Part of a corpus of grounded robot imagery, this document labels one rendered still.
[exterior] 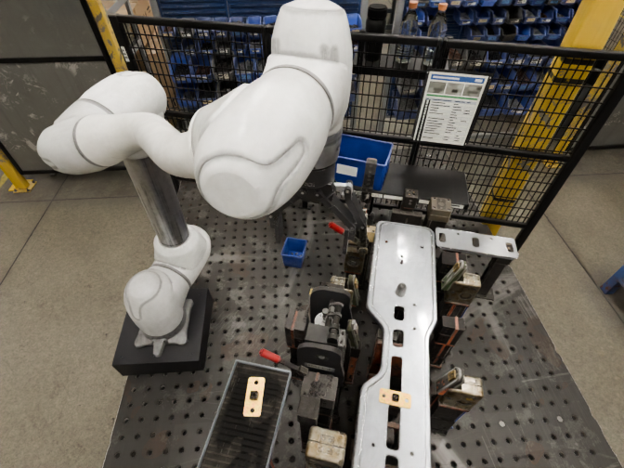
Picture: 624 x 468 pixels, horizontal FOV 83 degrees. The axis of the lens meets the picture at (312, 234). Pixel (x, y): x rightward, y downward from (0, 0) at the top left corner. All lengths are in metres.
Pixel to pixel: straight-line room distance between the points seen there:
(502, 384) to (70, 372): 2.18
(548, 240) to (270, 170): 2.95
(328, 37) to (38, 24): 2.66
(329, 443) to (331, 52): 0.79
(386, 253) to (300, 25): 0.98
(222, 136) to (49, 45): 2.75
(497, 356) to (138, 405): 1.30
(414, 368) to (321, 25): 0.91
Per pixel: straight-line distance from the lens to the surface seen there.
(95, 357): 2.51
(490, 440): 1.45
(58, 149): 0.85
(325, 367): 0.98
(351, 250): 1.24
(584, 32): 1.57
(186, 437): 1.39
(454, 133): 1.60
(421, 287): 1.25
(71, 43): 2.98
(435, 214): 1.45
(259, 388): 0.89
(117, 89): 0.93
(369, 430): 1.04
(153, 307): 1.23
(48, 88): 3.21
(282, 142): 0.33
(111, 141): 0.75
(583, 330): 2.79
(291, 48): 0.46
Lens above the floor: 2.00
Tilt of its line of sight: 48 degrees down
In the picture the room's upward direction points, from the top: straight up
